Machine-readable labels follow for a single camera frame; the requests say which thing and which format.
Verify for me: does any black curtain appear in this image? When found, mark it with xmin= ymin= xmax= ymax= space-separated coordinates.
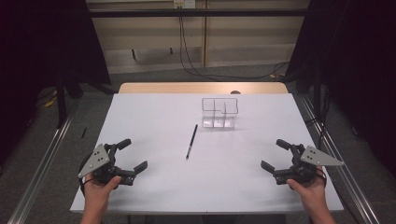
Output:
xmin=0 ymin=0 xmax=112 ymax=164
xmin=285 ymin=0 xmax=396 ymax=180

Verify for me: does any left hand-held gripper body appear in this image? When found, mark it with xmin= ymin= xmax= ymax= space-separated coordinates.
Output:
xmin=78 ymin=143 xmax=128 ymax=187

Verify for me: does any clear acrylic organizer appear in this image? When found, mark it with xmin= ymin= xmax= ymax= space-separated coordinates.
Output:
xmin=201 ymin=97 xmax=240 ymax=129

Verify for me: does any black metal stand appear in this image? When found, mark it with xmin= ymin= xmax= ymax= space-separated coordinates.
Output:
xmin=55 ymin=71 xmax=83 ymax=129
xmin=312 ymin=69 xmax=325 ymax=120

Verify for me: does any person's right hand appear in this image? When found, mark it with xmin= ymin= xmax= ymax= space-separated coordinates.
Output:
xmin=286 ymin=176 xmax=327 ymax=210

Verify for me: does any black cable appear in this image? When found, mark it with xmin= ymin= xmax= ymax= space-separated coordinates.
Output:
xmin=178 ymin=17 xmax=290 ymax=80
xmin=180 ymin=17 xmax=290 ymax=78

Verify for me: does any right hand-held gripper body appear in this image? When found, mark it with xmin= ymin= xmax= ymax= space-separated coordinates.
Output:
xmin=283 ymin=143 xmax=346 ymax=188

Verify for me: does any black wrist strap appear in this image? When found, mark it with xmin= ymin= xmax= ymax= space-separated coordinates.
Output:
xmin=78 ymin=175 xmax=94 ymax=198

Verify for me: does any person's left hand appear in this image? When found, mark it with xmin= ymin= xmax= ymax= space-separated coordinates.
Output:
xmin=83 ymin=175 xmax=122 ymax=207

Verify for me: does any black pen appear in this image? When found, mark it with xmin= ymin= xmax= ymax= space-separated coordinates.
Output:
xmin=185 ymin=123 xmax=199 ymax=161

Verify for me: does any white wall socket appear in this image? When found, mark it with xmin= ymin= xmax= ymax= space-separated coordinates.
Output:
xmin=173 ymin=0 xmax=196 ymax=9

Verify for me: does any white table sheet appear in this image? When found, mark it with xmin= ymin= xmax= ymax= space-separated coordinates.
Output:
xmin=69 ymin=92 xmax=345 ymax=216

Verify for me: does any aluminium floor rail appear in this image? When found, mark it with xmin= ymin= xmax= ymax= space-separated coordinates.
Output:
xmin=299 ymin=94 xmax=380 ymax=224
xmin=7 ymin=95 xmax=82 ymax=224

